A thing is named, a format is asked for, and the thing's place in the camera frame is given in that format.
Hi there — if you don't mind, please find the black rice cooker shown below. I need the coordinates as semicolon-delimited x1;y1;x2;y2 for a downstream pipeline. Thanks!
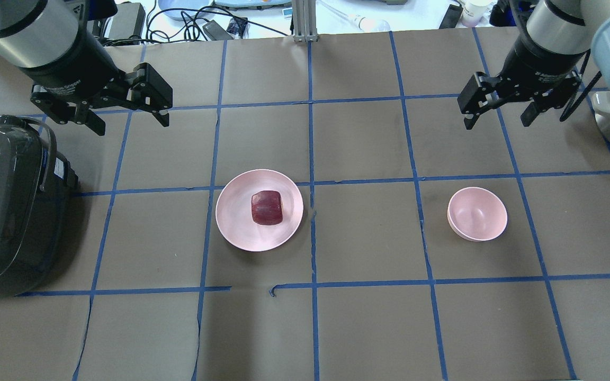
0;115;78;298

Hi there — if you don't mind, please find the black power adapter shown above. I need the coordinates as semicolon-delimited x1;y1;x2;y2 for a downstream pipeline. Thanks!
106;2;145;40

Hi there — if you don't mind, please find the pink plate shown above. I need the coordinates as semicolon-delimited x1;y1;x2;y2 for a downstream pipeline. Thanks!
215;169;304;252

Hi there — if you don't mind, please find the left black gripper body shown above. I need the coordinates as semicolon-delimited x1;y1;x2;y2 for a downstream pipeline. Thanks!
16;15;120;105

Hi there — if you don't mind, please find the pink bowl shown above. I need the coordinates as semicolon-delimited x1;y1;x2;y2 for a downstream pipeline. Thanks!
447;187;508;242

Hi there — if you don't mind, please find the white purple cup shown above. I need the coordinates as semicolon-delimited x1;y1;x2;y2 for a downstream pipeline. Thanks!
461;0;494;28

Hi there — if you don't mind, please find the aluminium frame post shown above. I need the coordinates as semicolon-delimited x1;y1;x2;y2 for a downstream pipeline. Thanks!
291;0;319;43

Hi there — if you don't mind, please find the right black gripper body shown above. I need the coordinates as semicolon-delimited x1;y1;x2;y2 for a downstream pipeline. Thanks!
501;34;584;102

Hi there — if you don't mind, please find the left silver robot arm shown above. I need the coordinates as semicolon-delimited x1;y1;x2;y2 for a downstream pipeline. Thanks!
0;1;173;137

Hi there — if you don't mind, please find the red apple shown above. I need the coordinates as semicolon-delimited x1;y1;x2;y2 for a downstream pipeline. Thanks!
251;190;284;226

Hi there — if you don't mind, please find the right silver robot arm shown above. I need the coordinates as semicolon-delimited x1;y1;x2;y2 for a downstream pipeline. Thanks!
457;1;610;130

